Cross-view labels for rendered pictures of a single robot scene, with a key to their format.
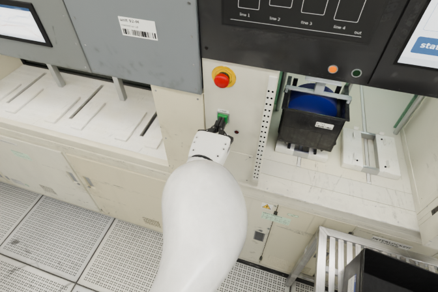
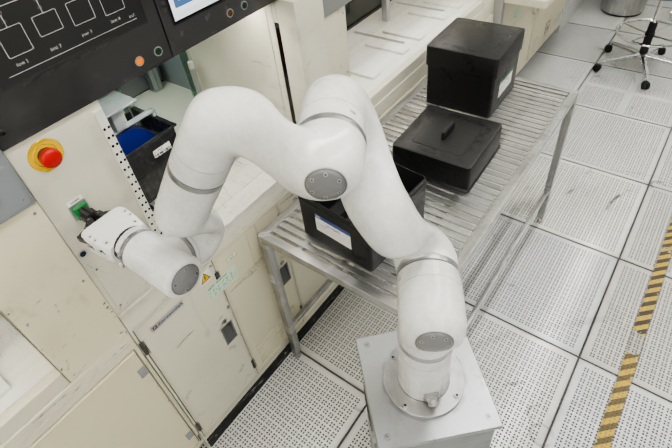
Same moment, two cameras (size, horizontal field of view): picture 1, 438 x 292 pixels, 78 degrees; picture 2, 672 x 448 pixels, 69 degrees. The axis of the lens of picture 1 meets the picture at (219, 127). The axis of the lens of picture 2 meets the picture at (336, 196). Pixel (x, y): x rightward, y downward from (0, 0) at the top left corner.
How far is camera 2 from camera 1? 0.56 m
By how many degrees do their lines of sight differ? 46
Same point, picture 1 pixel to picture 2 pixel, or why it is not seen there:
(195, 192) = (218, 93)
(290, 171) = not seen: hidden behind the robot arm
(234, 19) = (14, 76)
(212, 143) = (113, 221)
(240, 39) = (35, 93)
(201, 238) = (249, 95)
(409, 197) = not seen: hidden behind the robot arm
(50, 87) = not seen: outside the picture
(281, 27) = (69, 52)
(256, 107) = (105, 160)
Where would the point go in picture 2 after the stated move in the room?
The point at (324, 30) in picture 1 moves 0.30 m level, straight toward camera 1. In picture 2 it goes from (106, 30) to (198, 70)
